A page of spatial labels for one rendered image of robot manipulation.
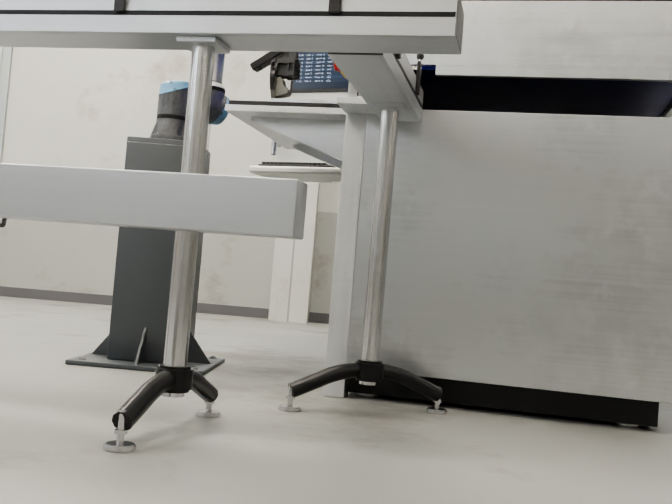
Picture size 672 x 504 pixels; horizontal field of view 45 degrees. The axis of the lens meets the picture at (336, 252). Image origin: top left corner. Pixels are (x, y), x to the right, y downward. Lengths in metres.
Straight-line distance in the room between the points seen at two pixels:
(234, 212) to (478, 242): 0.92
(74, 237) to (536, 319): 5.07
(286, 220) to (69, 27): 0.65
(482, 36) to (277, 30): 0.93
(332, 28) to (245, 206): 0.40
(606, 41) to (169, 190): 1.35
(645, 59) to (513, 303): 0.78
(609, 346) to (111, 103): 5.30
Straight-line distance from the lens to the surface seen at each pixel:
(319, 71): 3.65
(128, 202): 1.79
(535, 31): 2.50
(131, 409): 1.60
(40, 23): 1.96
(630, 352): 2.40
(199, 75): 1.79
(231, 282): 6.60
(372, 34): 1.67
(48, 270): 6.98
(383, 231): 2.20
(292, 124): 2.64
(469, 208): 2.40
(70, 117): 7.07
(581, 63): 2.48
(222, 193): 1.71
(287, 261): 6.30
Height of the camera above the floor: 0.35
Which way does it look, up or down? 2 degrees up
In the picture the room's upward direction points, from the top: 5 degrees clockwise
